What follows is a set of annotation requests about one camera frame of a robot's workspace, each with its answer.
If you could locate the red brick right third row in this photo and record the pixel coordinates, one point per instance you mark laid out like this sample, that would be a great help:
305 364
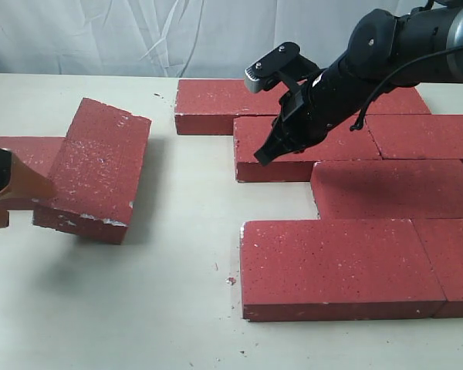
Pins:
376 189

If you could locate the red brick diagonal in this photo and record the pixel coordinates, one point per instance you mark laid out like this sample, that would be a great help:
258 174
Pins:
250 132

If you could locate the red brick right second row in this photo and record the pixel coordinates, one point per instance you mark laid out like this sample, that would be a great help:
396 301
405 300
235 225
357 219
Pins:
418 137

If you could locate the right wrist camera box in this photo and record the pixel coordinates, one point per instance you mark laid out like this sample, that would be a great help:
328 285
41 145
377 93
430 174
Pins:
268 71

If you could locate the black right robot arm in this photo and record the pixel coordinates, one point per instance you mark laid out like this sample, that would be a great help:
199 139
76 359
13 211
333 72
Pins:
384 52

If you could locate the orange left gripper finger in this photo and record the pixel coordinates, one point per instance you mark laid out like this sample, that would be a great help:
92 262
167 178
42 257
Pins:
12 204
25 183

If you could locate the blue wrinkled backdrop cloth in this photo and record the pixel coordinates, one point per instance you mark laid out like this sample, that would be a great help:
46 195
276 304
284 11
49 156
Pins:
190 39

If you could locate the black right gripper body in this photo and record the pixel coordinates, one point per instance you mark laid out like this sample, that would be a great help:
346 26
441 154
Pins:
321 103

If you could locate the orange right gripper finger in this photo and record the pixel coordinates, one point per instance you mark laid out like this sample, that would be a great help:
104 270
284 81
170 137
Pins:
287 147
273 148

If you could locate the red brick front large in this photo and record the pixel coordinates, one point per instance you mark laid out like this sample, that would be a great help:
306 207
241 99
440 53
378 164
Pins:
335 270

